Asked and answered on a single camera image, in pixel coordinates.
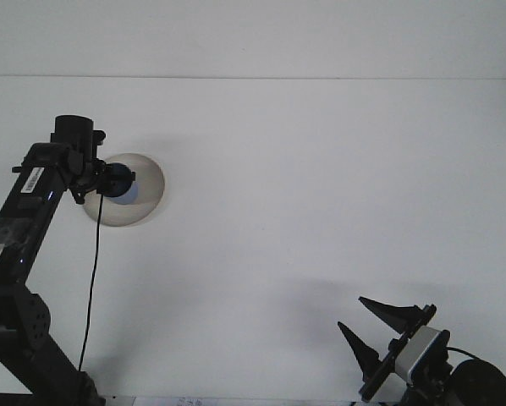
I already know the pale blue cup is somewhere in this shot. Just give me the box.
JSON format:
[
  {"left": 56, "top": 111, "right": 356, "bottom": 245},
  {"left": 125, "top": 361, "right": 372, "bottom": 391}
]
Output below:
[{"left": 106, "top": 162, "right": 140, "bottom": 209}]

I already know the pale round plate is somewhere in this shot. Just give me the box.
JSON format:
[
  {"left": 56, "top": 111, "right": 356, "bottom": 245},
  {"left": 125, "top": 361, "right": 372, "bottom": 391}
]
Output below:
[{"left": 82, "top": 152, "right": 166, "bottom": 228}]

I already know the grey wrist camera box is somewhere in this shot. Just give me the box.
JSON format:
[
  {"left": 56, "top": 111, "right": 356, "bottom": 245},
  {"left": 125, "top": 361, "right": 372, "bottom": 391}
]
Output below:
[{"left": 393, "top": 324, "right": 448, "bottom": 381}]

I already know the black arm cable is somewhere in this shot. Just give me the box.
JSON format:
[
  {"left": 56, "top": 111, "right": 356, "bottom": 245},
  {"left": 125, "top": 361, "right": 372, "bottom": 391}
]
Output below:
[
  {"left": 77, "top": 185, "right": 107, "bottom": 376},
  {"left": 446, "top": 346, "right": 506, "bottom": 397}
]

